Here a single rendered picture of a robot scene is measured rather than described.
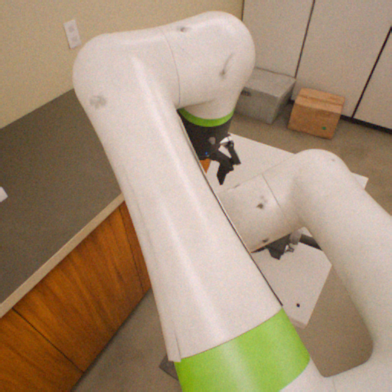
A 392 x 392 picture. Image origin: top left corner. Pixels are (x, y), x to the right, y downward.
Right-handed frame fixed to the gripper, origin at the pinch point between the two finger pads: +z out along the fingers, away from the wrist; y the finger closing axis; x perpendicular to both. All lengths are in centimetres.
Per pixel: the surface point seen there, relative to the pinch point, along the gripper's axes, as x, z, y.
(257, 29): -204, 116, -129
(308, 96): -132, 134, -157
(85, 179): -29, 37, 29
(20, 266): 0, 28, 49
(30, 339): 17, 52, 56
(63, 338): 18, 70, 50
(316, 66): -155, 121, -170
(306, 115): -115, 139, -149
